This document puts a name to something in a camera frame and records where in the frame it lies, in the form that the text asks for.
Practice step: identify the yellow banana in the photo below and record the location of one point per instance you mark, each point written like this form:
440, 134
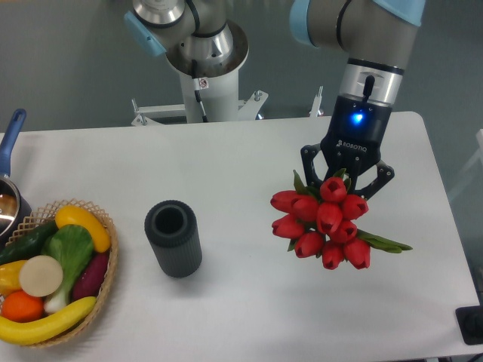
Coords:
34, 332

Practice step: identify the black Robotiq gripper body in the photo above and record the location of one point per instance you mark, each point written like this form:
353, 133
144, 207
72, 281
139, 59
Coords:
354, 136

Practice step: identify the woven wicker basket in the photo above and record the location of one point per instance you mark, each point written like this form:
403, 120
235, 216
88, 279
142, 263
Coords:
47, 213

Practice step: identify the yellow squash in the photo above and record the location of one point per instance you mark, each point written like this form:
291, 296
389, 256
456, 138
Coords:
74, 215

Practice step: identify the beige round slice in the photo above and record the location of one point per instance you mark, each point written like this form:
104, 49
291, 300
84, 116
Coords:
40, 276

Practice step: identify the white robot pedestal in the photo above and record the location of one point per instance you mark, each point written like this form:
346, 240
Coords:
205, 100

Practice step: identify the green bok choy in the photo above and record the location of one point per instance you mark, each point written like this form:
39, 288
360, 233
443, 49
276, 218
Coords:
72, 247

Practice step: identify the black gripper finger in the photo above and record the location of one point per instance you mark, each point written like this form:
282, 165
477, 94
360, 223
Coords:
385, 174
308, 154

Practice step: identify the blue handled steel pot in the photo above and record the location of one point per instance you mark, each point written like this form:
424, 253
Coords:
14, 208

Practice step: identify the green cucumber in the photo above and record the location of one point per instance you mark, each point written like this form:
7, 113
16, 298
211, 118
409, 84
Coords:
28, 245

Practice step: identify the orange fruit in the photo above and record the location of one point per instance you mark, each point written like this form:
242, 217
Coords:
20, 307

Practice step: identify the dark grey ribbed vase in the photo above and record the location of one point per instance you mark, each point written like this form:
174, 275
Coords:
172, 230

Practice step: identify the purple sweet potato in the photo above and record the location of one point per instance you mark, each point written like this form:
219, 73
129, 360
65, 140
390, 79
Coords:
89, 283

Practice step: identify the yellow bell pepper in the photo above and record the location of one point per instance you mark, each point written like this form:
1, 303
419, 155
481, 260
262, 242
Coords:
9, 277

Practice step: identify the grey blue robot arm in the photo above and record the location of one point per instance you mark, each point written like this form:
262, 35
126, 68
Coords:
207, 50

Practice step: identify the red tulip bouquet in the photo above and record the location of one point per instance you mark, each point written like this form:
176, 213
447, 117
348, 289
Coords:
320, 222

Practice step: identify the black device at edge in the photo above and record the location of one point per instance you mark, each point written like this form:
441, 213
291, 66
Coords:
470, 323

